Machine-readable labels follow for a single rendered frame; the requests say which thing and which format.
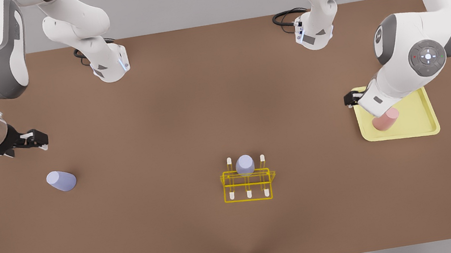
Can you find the yellow tray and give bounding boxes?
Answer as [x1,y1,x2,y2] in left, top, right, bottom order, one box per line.
[350,76,442,147]

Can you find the lavender cup lying sideways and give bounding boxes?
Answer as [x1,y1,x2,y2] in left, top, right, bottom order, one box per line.
[45,168,79,195]

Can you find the lavender cup on rack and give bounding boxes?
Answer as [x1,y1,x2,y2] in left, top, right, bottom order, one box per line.
[234,153,257,177]

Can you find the pink cup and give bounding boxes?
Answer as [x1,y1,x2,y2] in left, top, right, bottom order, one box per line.
[370,106,402,133]

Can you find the yellow wire cup rack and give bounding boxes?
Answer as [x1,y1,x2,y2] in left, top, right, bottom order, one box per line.
[217,151,280,207]

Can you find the black cable loop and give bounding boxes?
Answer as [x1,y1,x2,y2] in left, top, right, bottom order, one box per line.
[271,6,313,37]
[72,36,120,68]

